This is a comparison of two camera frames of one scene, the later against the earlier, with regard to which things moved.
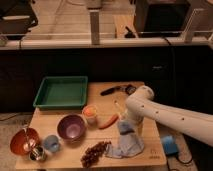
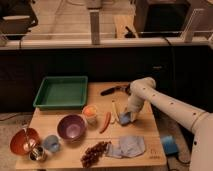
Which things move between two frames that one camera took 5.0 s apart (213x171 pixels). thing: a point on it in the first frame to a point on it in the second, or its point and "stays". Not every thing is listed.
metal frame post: [94, 27] stays
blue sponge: [124, 128] to [124, 118]
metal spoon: [27, 143] stays
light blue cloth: [128, 145] stays
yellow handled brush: [123, 113] to [114, 118]
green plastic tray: [62, 93] stays
